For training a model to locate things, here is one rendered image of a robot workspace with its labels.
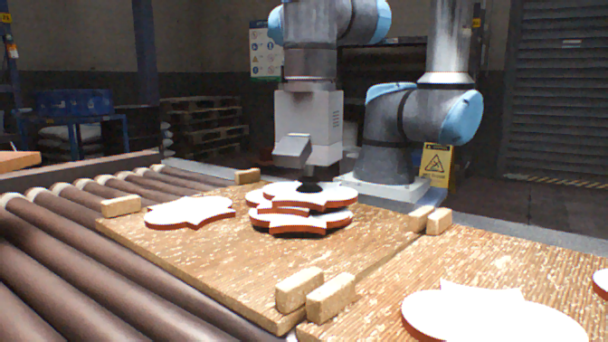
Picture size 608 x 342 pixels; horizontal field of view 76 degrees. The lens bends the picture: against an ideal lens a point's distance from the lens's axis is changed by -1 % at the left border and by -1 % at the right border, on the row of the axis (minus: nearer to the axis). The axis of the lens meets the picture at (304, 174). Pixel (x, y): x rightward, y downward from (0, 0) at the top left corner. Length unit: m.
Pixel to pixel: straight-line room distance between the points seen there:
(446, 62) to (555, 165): 4.35
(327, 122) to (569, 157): 4.71
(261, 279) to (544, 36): 4.82
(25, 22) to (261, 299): 5.23
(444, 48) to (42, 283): 0.77
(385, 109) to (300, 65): 0.41
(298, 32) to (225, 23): 6.21
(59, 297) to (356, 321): 0.32
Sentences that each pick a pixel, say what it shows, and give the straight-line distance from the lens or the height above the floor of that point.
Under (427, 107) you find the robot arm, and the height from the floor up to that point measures 1.09.
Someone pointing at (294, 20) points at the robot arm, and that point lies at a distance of 0.57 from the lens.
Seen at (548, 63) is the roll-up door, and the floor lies 1.32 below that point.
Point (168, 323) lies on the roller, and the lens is 0.44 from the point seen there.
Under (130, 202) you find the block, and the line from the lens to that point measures 0.70.
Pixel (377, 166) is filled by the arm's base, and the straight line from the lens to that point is 0.93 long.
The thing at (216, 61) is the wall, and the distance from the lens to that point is 6.86.
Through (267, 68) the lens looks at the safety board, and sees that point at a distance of 6.24.
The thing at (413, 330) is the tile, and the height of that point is 0.94.
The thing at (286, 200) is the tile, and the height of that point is 0.98.
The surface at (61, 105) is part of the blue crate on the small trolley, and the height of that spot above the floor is 0.95.
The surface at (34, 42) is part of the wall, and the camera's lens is 5.53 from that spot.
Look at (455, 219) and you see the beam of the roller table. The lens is 0.73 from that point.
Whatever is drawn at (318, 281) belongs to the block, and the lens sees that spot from 0.41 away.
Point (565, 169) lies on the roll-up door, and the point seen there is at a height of 0.19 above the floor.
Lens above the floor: 1.15
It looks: 14 degrees down
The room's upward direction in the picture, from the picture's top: straight up
